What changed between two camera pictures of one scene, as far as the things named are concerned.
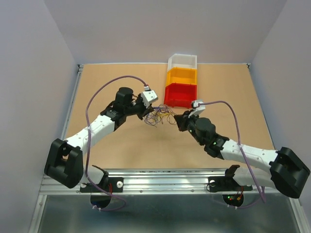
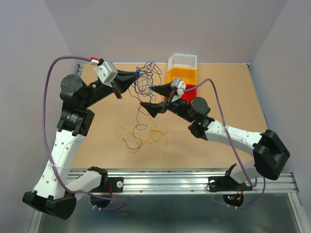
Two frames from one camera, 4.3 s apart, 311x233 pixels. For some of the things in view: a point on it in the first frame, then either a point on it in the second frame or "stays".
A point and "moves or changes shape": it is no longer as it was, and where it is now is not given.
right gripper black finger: x=181 y=122 to x=153 y=108
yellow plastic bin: x=181 y=75 stays
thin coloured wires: x=159 y=113 moves or changes shape
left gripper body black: x=137 y=108 to x=96 y=93
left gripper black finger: x=146 y=111 to x=119 y=89
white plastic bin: x=182 y=60 stays
